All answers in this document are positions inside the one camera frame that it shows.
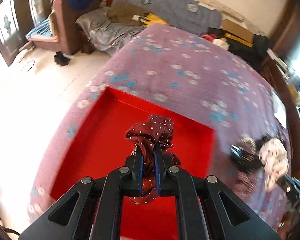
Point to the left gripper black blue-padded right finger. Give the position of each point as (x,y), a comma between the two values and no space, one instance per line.
(206,208)

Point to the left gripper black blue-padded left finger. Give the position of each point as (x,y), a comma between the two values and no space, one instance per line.
(91,209)

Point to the cream cherry-print scrunchie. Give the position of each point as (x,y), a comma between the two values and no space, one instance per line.
(273,156)

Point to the black hair claw clip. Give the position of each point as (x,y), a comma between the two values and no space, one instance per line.
(245,155)

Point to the dark red polka-dot scrunchie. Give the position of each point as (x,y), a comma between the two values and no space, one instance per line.
(157,129)

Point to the red jewelry tray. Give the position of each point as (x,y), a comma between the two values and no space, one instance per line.
(99,146)

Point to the dark wooden cabinet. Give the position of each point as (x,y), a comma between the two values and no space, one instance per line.
(286,42)

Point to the purple floral bedspread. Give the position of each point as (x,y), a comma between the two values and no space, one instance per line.
(183,73)

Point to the pair of black boots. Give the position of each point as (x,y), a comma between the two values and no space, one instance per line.
(60,59)

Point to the cardboard box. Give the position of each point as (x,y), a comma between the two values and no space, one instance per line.
(237,30)

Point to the grey striped pillow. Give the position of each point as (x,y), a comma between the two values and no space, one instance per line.
(105,35)

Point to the brown sofa armchair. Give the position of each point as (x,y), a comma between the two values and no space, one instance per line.
(67,40)

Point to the blue plaid blanket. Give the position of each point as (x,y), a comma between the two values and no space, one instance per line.
(187,15)

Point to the yellow bag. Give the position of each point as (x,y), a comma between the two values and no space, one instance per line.
(151,19)

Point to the olive brown garment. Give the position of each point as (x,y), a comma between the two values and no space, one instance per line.
(126,14)

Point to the dark wooden glass door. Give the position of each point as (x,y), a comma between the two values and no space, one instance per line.
(17,18)

